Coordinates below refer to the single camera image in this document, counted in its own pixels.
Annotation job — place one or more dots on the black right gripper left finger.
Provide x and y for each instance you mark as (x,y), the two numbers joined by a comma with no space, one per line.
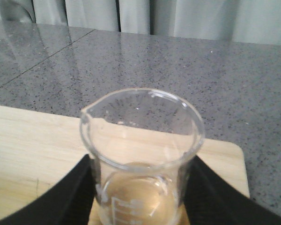
(69,202)

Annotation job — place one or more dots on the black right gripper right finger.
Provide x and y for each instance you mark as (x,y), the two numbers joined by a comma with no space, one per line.
(210,200)

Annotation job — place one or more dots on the small glass beaker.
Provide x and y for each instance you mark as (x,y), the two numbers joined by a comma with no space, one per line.
(141,142)

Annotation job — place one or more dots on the light wooden cutting board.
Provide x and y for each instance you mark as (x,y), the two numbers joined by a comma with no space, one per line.
(36,151)

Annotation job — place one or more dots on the grey curtain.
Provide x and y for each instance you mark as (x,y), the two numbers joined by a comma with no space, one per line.
(248,21)

